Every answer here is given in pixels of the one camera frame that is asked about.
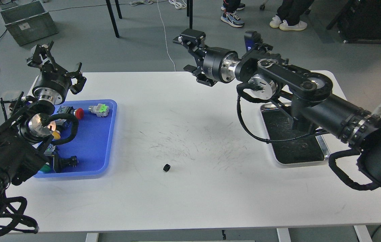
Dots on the small black gear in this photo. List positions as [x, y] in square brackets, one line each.
[166, 167]

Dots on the grey plastic crate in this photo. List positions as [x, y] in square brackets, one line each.
[28, 22]

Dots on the black table leg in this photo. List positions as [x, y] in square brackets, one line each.
[189, 12]
[112, 17]

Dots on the blue plastic tray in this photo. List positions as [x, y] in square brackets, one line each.
[92, 143]

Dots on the black table leg front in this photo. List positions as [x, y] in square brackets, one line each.
[112, 17]

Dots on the black equipment case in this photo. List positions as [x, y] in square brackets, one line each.
[359, 21]

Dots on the grey part with green top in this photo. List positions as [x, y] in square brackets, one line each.
[100, 110]

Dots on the white sneaker left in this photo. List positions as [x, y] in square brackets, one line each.
[275, 22]

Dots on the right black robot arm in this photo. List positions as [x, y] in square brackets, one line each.
[303, 96]

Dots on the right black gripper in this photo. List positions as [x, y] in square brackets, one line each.
[218, 63]

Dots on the white sneaker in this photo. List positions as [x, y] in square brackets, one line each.
[275, 22]
[284, 26]

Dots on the green button part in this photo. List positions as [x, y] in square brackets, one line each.
[46, 168]

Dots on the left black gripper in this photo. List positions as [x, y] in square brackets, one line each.
[53, 86]

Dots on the red push button part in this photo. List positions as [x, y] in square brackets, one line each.
[78, 113]

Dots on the black table leg right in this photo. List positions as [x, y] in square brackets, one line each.
[189, 12]

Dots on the white sneaker right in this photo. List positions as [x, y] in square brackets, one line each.
[284, 26]

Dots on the blue sneaker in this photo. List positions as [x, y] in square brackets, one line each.
[232, 19]

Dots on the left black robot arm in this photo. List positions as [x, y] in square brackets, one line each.
[31, 128]

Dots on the black switch block part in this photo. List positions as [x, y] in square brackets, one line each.
[64, 111]

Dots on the yellow button part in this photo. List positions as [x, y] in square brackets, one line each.
[56, 135]

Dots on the steel tray with black mat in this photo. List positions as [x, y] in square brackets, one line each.
[306, 151]

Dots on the small black connector part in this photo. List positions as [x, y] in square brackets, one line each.
[60, 163]

